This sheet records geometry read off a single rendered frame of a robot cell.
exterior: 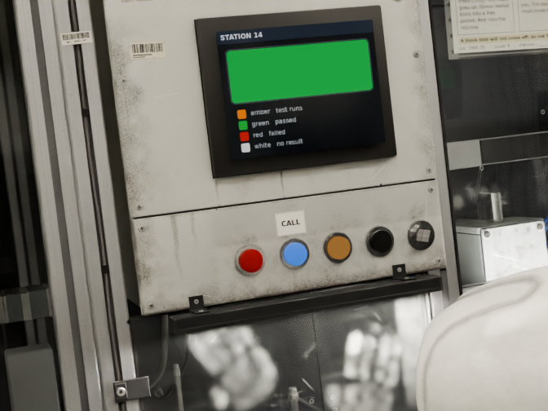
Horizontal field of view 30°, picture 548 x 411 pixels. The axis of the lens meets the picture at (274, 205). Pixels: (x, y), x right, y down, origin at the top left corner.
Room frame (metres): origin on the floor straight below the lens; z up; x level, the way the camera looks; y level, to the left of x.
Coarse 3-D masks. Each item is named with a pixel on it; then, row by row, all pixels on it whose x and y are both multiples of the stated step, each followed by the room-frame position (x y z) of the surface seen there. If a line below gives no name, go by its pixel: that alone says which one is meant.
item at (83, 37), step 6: (90, 30) 1.26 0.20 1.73; (60, 36) 1.25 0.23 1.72; (66, 36) 1.26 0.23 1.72; (72, 36) 1.26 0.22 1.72; (78, 36) 1.26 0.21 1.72; (84, 36) 1.26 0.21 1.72; (90, 36) 1.26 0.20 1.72; (66, 42) 1.26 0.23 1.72; (72, 42) 1.26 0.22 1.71; (78, 42) 1.26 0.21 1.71; (84, 42) 1.26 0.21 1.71; (90, 42) 1.26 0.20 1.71
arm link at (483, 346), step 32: (480, 288) 0.63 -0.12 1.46; (512, 288) 0.61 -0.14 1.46; (544, 288) 0.59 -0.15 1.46; (448, 320) 0.62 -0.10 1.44; (480, 320) 0.59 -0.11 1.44; (512, 320) 0.58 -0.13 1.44; (544, 320) 0.57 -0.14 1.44; (448, 352) 0.60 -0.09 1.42; (480, 352) 0.58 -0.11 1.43; (512, 352) 0.57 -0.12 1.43; (544, 352) 0.56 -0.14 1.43; (416, 384) 0.62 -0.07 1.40; (448, 384) 0.59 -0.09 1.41; (480, 384) 0.58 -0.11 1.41; (512, 384) 0.56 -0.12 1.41; (544, 384) 0.55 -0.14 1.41
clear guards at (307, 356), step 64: (448, 0) 1.41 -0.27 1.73; (512, 0) 1.43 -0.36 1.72; (448, 64) 1.40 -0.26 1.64; (512, 64) 1.43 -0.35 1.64; (448, 128) 1.40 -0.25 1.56; (512, 128) 1.43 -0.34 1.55; (512, 192) 1.43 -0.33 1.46; (512, 256) 1.42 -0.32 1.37; (320, 320) 1.34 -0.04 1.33; (384, 320) 1.36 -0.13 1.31; (192, 384) 1.29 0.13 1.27; (256, 384) 1.31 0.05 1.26; (320, 384) 1.34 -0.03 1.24; (384, 384) 1.36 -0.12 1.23
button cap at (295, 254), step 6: (288, 246) 1.31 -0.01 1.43; (294, 246) 1.31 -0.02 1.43; (300, 246) 1.31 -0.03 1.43; (288, 252) 1.31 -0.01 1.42; (294, 252) 1.31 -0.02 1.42; (300, 252) 1.31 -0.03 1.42; (306, 252) 1.31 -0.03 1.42; (288, 258) 1.31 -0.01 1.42; (294, 258) 1.31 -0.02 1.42; (300, 258) 1.31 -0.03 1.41; (306, 258) 1.31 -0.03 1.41; (294, 264) 1.31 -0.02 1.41; (300, 264) 1.31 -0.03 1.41
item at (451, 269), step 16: (432, 48) 1.40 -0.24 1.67; (432, 64) 1.40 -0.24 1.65; (432, 80) 1.40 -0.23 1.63; (432, 96) 1.39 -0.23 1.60; (432, 112) 1.39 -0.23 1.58; (432, 128) 1.39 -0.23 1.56; (448, 192) 1.40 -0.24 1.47; (448, 208) 1.40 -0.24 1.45; (448, 224) 1.40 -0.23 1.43; (448, 240) 1.39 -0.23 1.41; (448, 256) 1.39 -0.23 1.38; (432, 272) 1.39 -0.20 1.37; (448, 272) 1.39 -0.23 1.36; (448, 288) 1.39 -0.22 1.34; (432, 304) 1.39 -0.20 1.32
